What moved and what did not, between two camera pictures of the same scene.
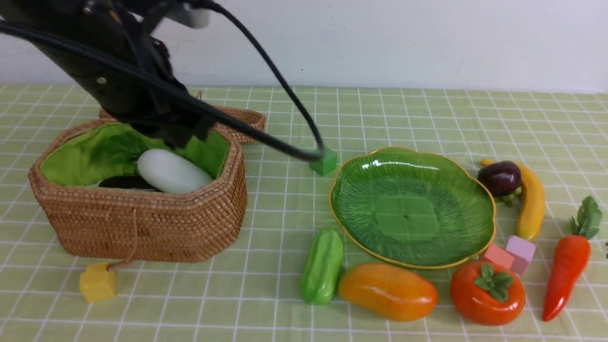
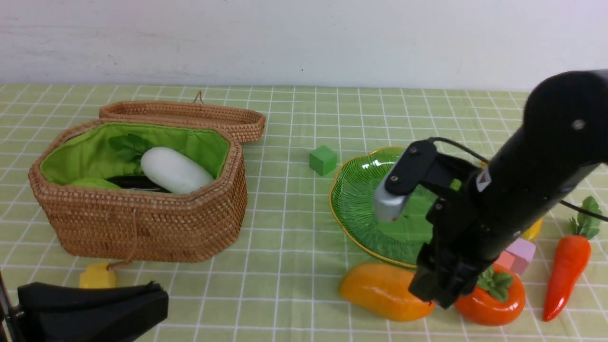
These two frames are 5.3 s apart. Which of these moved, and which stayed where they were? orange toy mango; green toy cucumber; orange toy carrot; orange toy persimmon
Moved: green toy cucumber
Stayed: orange toy carrot; orange toy mango; orange toy persimmon
